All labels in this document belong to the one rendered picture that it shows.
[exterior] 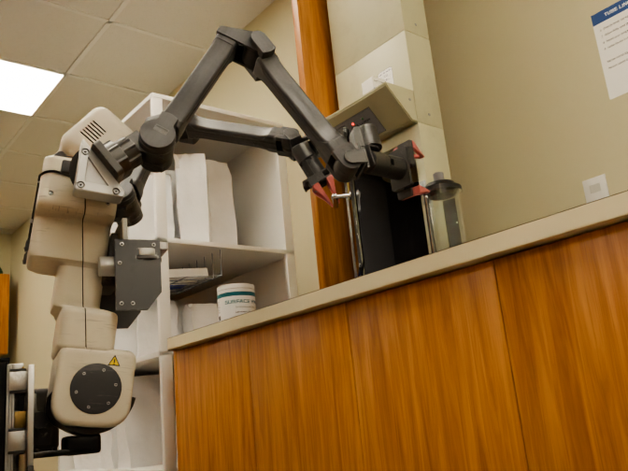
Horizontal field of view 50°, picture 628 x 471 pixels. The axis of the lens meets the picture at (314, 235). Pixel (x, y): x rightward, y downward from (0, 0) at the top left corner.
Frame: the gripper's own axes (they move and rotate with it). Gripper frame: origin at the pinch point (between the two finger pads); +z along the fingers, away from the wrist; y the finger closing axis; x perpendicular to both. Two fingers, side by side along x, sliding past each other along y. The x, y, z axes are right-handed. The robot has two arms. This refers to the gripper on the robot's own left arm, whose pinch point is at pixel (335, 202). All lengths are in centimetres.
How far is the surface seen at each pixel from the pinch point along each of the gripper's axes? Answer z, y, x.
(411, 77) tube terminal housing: -20.4, -38.7, 2.2
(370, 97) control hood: -20.4, -24.5, 4.1
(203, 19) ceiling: -154, -12, -121
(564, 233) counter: 44, -23, 62
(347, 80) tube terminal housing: -38, -28, -18
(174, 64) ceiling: -165, 10, -161
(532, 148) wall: 12, -65, -20
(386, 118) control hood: -13.8, -26.0, 0.6
